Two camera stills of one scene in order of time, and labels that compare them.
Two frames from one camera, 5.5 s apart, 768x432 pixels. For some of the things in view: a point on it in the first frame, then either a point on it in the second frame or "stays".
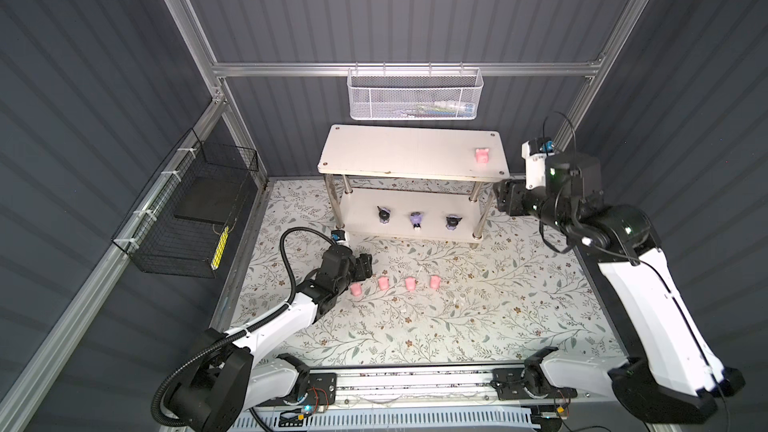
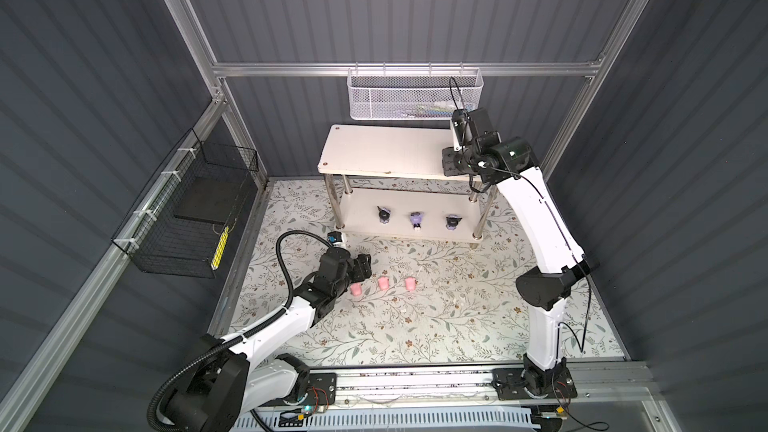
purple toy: (416, 220) stays
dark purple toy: (384, 215) stays
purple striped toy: (452, 222) stays
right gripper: (506, 195) → (446, 158)
